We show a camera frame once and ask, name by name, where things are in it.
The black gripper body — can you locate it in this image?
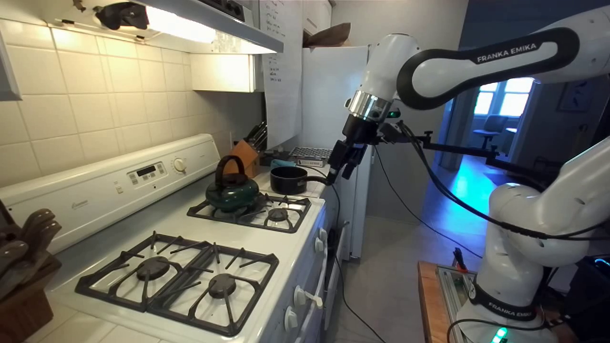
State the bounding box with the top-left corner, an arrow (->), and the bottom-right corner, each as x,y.
328,115 -> 385,170

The black pot with long handle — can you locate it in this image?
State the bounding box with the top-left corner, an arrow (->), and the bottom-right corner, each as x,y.
269,166 -> 330,197

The white stove knob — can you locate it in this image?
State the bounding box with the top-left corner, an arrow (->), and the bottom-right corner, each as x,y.
313,225 -> 332,258
292,284 -> 326,311
282,305 -> 301,334

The white gas stove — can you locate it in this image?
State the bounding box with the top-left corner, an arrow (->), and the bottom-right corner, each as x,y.
0,132 -> 351,343

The white refrigerator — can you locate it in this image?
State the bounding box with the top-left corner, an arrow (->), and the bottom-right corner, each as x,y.
301,44 -> 374,263

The wooden knife block with knives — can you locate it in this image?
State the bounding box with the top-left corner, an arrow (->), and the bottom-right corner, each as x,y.
0,201 -> 63,343
227,121 -> 271,180

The black cast iron burner grate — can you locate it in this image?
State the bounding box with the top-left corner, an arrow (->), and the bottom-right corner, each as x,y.
187,189 -> 313,237
74,231 -> 282,340

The white board with writing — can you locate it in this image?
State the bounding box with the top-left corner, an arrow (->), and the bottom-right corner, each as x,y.
255,0 -> 305,151

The dark green kettle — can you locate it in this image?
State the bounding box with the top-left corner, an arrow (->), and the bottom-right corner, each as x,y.
204,153 -> 269,218

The brown wooden bowl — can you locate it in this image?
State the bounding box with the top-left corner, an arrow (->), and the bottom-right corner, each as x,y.
303,21 -> 353,48

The white range hood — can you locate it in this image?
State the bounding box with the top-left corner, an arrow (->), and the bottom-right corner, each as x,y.
36,0 -> 286,56

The paned window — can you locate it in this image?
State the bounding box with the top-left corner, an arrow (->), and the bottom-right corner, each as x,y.
473,77 -> 536,121

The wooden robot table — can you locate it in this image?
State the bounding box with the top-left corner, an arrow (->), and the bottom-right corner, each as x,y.
415,262 -> 459,343

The black mounted device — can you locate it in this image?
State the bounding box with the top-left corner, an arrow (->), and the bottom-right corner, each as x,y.
93,0 -> 150,33

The black bag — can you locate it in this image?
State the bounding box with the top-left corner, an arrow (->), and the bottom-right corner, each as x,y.
564,256 -> 610,343

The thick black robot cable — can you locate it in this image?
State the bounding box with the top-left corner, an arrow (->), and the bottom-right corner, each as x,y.
393,121 -> 610,244

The red handled clamp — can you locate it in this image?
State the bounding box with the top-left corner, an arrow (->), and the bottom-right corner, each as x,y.
452,246 -> 469,275

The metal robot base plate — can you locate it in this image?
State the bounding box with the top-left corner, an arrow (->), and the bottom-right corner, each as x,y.
436,265 -> 478,321

